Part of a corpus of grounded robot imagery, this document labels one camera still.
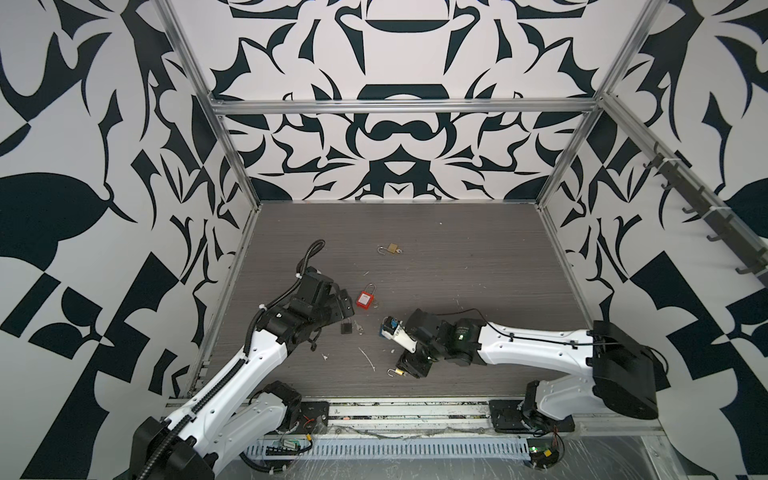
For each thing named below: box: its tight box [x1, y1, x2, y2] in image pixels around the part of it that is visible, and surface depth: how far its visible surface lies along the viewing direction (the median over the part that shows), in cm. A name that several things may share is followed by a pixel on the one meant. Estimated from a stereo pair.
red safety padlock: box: [355, 282, 376, 310], surface depth 96 cm
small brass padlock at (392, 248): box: [376, 243, 403, 255], surface depth 107 cm
